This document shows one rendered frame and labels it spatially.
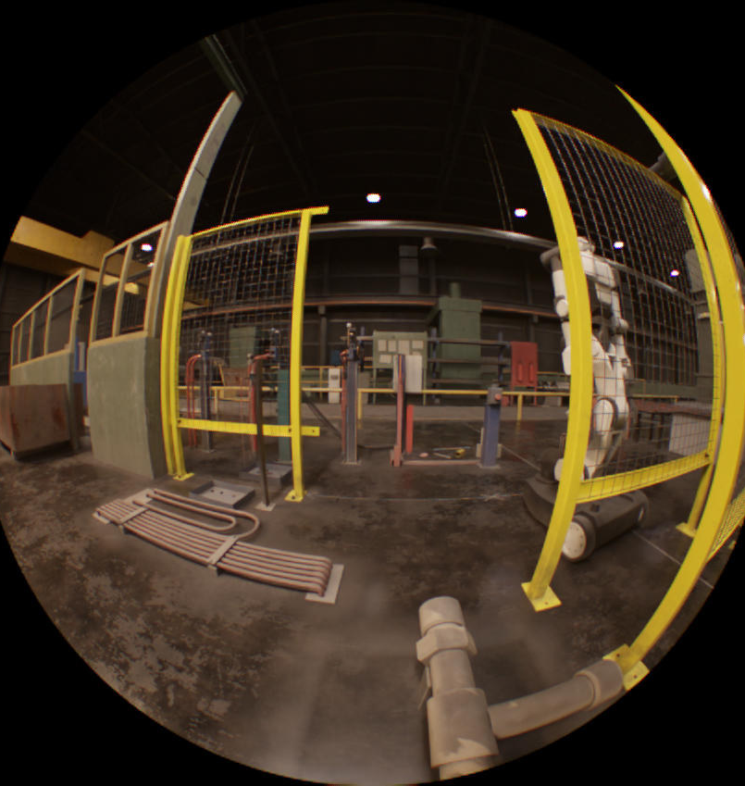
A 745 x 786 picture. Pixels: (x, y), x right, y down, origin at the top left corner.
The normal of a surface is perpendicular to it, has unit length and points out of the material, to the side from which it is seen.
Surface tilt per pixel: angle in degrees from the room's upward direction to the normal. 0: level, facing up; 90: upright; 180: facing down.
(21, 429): 90
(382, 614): 0
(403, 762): 0
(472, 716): 9
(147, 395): 90
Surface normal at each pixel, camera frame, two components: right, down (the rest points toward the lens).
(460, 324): -0.06, 0.06
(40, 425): 1.00, 0.01
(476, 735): 0.17, -0.98
